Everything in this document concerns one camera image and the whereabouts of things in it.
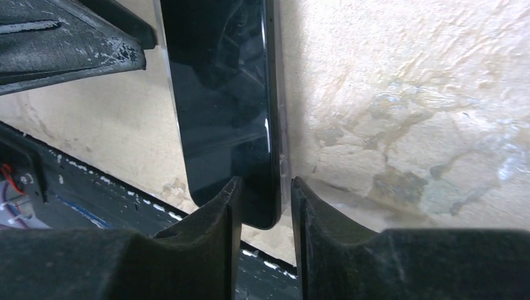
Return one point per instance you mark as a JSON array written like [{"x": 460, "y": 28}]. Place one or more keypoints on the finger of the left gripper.
[{"x": 50, "y": 42}]

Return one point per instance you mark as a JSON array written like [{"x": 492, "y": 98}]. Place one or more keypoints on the black phone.
[{"x": 223, "y": 103}]

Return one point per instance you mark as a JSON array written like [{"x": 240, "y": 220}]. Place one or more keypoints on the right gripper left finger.
[{"x": 195, "y": 258}]

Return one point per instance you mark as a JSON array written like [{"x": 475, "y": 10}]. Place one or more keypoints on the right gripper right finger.
[{"x": 337, "y": 258}]

